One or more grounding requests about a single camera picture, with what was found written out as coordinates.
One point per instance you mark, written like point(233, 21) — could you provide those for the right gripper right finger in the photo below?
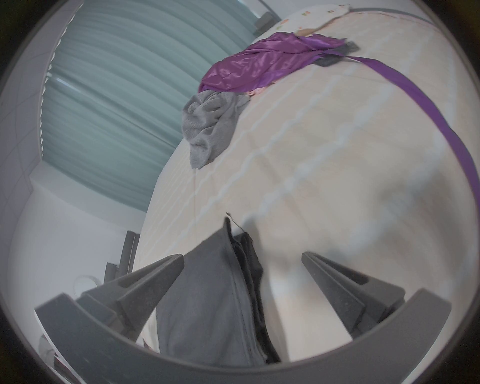
point(348, 296)

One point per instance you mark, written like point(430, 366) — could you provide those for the bed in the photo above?
point(356, 187)

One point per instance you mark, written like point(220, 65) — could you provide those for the purple satin garment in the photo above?
point(255, 63)

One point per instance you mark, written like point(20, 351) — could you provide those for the grey garment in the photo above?
point(210, 123)

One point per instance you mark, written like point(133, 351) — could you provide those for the black chest of drawers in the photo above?
point(125, 255)

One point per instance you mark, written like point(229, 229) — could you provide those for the black T-shirt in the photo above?
point(210, 307)

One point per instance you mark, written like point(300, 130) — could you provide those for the white printed pillow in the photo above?
point(315, 17)

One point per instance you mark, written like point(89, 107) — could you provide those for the grey bedside table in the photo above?
point(265, 20)

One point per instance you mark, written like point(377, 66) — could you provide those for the blue-green curtain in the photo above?
point(108, 157)
point(150, 56)

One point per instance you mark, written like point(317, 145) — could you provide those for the pink garment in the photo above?
point(255, 91)

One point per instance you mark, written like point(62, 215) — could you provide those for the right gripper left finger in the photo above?
point(146, 296)

